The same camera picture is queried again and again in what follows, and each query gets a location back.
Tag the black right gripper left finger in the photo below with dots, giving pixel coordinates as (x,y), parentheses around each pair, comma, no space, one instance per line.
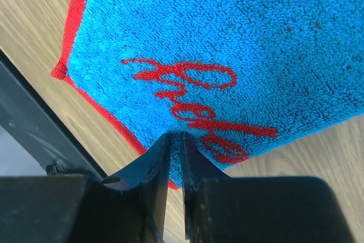
(128,206)

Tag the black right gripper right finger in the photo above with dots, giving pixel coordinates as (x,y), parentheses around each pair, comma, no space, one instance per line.
(219,208)

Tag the red and blue patterned towel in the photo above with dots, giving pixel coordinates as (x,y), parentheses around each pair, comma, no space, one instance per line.
(242,77)

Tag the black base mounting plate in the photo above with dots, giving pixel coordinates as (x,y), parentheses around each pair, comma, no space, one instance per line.
(33,124)

